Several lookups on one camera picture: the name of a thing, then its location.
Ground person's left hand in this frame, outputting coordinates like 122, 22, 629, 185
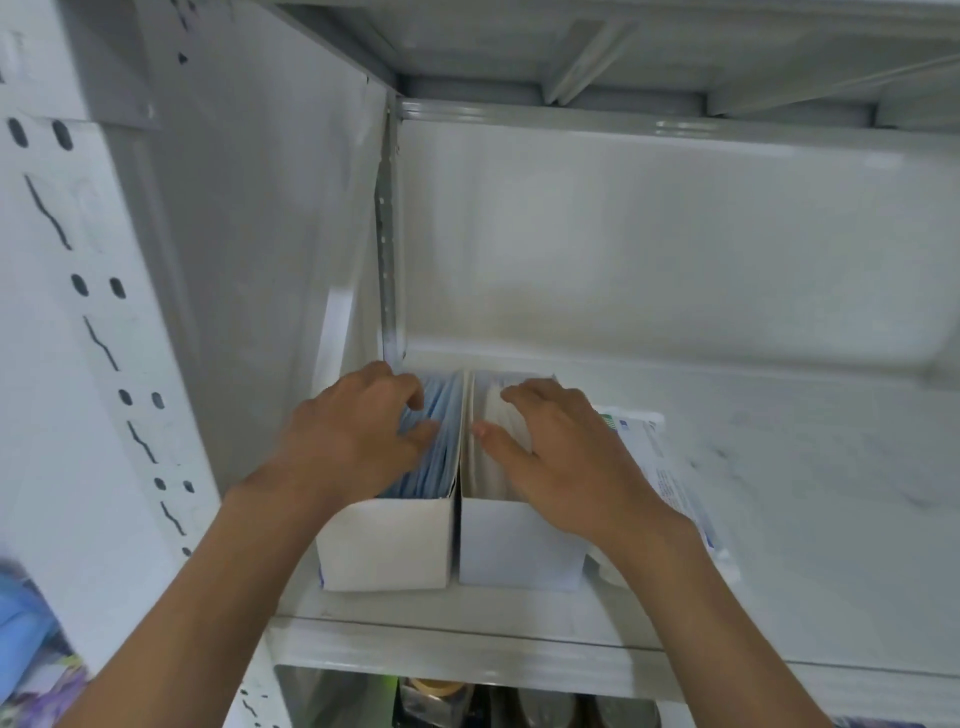
258, 361, 442, 517

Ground person's right hand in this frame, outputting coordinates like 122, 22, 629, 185
470, 377, 688, 554

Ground white packaged mask bag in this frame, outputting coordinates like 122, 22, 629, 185
588, 404, 741, 588

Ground stack of blue masks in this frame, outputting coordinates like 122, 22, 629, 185
378, 374, 466, 501

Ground white mask box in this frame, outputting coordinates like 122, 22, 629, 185
457, 369, 591, 591
314, 371, 471, 594

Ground white metal shelf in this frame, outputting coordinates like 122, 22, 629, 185
0, 0, 960, 728

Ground person's left forearm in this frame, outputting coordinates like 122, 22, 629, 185
63, 476, 361, 728

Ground person's right forearm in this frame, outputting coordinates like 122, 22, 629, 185
599, 515, 826, 728

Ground brown glass jar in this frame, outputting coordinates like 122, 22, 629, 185
517, 689, 580, 728
592, 693, 662, 728

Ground yellow filled jar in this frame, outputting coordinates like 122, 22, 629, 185
408, 677, 470, 728

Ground blue plastic bag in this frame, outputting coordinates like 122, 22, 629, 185
0, 560, 63, 676

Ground pile of purple packets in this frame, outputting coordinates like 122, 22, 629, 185
14, 658, 93, 728

